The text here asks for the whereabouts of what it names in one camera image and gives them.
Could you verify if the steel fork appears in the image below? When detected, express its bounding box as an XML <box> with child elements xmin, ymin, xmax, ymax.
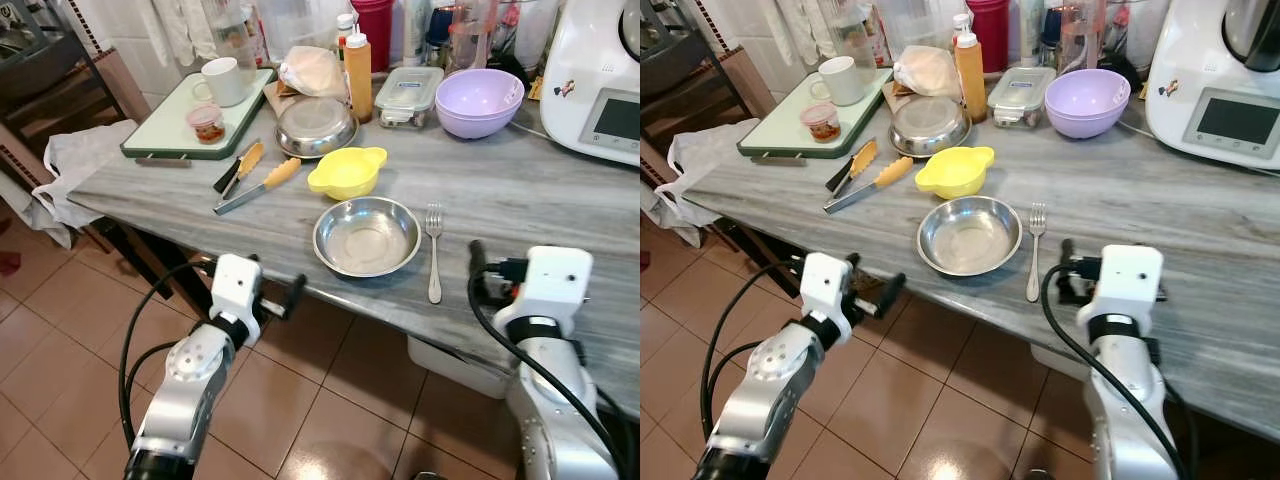
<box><xmin>425</xmin><ymin>204</ymin><xmax>445</xmax><ymax>305</ymax></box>
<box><xmin>1025</xmin><ymin>203</ymin><xmax>1048</xmax><ymax>304</ymax></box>

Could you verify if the white plastic box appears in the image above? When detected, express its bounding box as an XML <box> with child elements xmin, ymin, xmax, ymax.
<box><xmin>405</xmin><ymin>334</ymin><xmax>513</xmax><ymax>400</ymax></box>
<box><xmin>1030</xmin><ymin>343</ymin><xmax>1101</xmax><ymax>387</ymax></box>

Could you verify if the shallow steel plate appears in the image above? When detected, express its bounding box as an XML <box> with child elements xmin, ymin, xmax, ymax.
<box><xmin>313</xmin><ymin>196</ymin><xmax>423</xmax><ymax>279</ymax></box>
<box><xmin>916</xmin><ymin>195</ymin><xmax>1024</xmax><ymax>278</ymax></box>

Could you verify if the yellow plastic bowl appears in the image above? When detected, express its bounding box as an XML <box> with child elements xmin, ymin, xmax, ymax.
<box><xmin>914</xmin><ymin>146</ymin><xmax>997</xmax><ymax>200</ymax></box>
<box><xmin>307</xmin><ymin>147</ymin><xmax>389</xmax><ymax>201</ymax></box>

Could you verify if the purple plastic bowl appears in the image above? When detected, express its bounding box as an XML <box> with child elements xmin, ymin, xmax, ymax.
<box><xmin>435</xmin><ymin>68</ymin><xmax>526</xmax><ymax>140</ymax></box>
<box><xmin>1044</xmin><ymin>68</ymin><xmax>1133</xmax><ymax>140</ymax></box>

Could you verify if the upturned steel bowl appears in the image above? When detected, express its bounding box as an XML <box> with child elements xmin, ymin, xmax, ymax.
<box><xmin>889</xmin><ymin>96</ymin><xmax>973</xmax><ymax>159</ymax></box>
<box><xmin>275</xmin><ymin>97</ymin><xmax>360</xmax><ymax>160</ymax></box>

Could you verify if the clear lidded food container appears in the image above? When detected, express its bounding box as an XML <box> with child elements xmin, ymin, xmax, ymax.
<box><xmin>375</xmin><ymin>66</ymin><xmax>445</xmax><ymax>130</ymax></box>
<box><xmin>987</xmin><ymin>66</ymin><xmax>1059</xmax><ymax>130</ymax></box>

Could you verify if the small cup of red sauce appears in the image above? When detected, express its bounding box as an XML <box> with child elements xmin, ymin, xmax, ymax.
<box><xmin>800</xmin><ymin>101</ymin><xmax>843</xmax><ymax>144</ymax></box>
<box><xmin>186</xmin><ymin>104</ymin><xmax>227</xmax><ymax>145</ymax></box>

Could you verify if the pale green tray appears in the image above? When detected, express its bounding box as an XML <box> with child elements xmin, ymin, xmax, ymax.
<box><xmin>121</xmin><ymin>68</ymin><xmax>278</xmax><ymax>162</ymax></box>
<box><xmin>737</xmin><ymin>68</ymin><xmax>895</xmax><ymax>161</ymax></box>

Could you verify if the orange sauce bottle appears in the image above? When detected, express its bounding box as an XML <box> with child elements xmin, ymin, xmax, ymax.
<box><xmin>953</xmin><ymin>30</ymin><xmax>989</xmax><ymax>124</ymax></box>
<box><xmin>343</xmin><ymin>30</ymin><xmax>374</xmax><ymax>124</ymax></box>

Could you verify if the white plastic bag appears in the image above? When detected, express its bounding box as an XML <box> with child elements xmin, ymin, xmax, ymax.
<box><xmin>645</xmin><ymin>117</ymin><xmax>762</xmax><ymax>247</ymax></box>
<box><xmin>28</xmin><ymin>119</ymin><xmax>140</xmax><ymax>233</ymax></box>

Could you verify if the white mug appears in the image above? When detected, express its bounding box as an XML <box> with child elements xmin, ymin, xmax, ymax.
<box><xmin>192</xmin><ymin>57</ymin><xmax>249</xmax><ymax>109</ymax></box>
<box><xmin>810</xmin><ymin>56</ymin><xmax>868</xmax><ymax>108</ymax></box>

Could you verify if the white kitchen cooking machine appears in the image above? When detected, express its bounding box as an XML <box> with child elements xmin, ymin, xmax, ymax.
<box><xmin>540</xmin><ymin>0</ymin><xmax>641</xmax><ymax>167</ymax></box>
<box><xmin>1145</xmin><ymin>0</ymin><xmax>1280</xmax><ymax>172</ymax></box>

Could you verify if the plastic bag of bread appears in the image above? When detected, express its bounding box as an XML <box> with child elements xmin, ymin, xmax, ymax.
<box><xmin>277</xmin><ymin>46</ymin><xmax>350</xmax><ymax>100</ymax></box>
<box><xmin>892</xmin><ymin>45</ymin><xmax>964</xmax><ymax>100</ymax></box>

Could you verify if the pink clear drinking bottle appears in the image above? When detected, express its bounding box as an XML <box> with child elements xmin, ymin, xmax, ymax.
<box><xmin>448</xmin><ymin>0</ymin><xmax>501</xmax><ymax>73</ymax></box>
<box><xmin>1057</xmin><ymin>0</ymin><xmax>1110</xmax><ymax>73</ymax></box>

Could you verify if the red canister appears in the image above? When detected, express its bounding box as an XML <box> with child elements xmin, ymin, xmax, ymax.
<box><xmin>350</xmin><ymin>0</ymin><xmax>396</xmax><ymax>74</ymax></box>
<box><xmin>965</xmin><ymin>0</ymin><xmax>1012</xmax><ymax>74</ymax></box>

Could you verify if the dark wooden furniture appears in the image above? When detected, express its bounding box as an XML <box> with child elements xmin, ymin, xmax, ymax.
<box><xmin>0</xmin><ymin>48</ymin><xmax>153</xmax><ymax>193</ymax></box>
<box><xmin>640</xmin><ymin>48</ymin><xmax>763</xmax><ymax>191</ymax></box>

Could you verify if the clear glass bottle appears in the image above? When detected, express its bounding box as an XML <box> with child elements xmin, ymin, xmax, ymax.
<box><xmin>205</xmin><ymin>0</ymin><xmax>260</xmax><ymax>71</ymax></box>
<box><xmin>820</xmin><ymin>0</ymin><xmax>877</xmax><ymax>69</ymax></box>

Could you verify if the black stove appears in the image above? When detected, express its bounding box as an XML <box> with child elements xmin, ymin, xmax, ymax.
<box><xmin>0</xmin><ymin>0</ymin><xmax>93</xmax><ymax>101</ymax></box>

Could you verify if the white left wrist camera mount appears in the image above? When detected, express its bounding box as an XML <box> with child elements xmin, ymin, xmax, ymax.
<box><xmin>209</xmin><ymin>253</ymin><xmax>265</xmax><ymax>323</ymax></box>
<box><xmin>799</xmin><ymin>252</ymin><xmax>855</xmax><ymax>323</ymax></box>

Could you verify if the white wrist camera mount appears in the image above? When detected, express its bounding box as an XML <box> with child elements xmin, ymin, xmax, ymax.
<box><xmin>1077</xmin><ymin>244</ymin><xmax>1165</xmax><ymax>337</ymax></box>
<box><xmin>496</xmin><ymin>246</ymin><xmax>595</xmax><ymax>337</ymax></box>
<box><xmin>209</xmin><ymin>253</ymin><xmax>265</xmax><ymax>323</ymax></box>
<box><xmin>799</xmin><ymin>252</ymin><xmax>855</xmax><ymax>323</ymax></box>

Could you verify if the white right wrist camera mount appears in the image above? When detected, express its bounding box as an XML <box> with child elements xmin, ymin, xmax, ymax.
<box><xmin>1077</xmin><ymin>244</ymin><xmax>1165</xmax><ymax>337</ymax></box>
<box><xmin>496</xmin><ymin>246</ymin><xmax>595</xmax><ymax>337</ymax></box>

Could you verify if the orange-handled knife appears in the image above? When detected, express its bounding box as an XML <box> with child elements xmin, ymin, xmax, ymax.
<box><xmin>213</xmin><ymin>158</ymin><xmax>303</xmax><ymax>217</ymax></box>
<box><xmin>823</xmin><ymin>156</ymin><xmax>915</xmax><ymax>215</ymax></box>

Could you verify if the orange-handled peeler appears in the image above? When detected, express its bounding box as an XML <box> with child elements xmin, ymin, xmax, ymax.
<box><xmin>825</xmin><ymin>139</ymin><xmax>880</xmax><ymax>197</ymax></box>
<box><xmin>212</xmin><ymin>141</ymin><xmax>266</xmax><ymax>197</ymax></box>

